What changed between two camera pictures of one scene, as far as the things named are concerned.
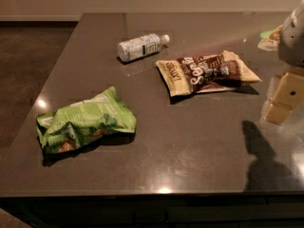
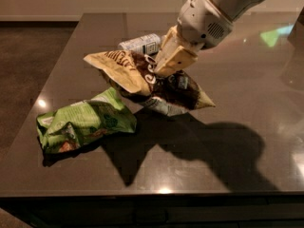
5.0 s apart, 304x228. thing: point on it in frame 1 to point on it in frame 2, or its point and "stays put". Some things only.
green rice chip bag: (85, 121) stays put
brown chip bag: (204, 73) to (134, 76)
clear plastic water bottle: (135, 47) stays put
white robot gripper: (293, 38) to (201, 21)
